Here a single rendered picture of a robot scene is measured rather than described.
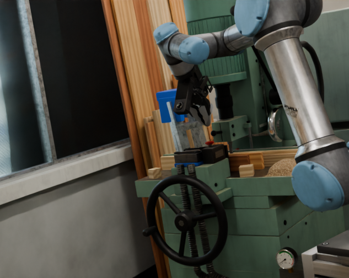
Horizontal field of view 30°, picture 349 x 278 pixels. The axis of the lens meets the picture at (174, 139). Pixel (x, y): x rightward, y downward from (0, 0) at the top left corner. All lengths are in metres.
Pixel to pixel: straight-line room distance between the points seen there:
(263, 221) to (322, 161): 0.69
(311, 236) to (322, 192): 0.90
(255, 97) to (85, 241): 1.59
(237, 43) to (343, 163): 0.56
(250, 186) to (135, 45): 1.86
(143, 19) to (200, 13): 1.79
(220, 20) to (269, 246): 0.74
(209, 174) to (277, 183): 0.21
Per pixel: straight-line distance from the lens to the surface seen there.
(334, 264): 1.63
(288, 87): 1.46
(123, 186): 3.79
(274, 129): 2.25
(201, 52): 1.83
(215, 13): 2.14
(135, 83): 3.68
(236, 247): 2.15
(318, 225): 2.36
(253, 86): 2.28
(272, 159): 2.18
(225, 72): 2.15
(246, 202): 2.08
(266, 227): 2.07
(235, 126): 2.21
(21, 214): 3.21
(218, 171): 2.06
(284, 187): 2.01
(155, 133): 3.61
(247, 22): 1.50
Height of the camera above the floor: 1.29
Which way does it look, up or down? 7 degrees down
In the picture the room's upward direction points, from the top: 9 degrees counter-clockwise
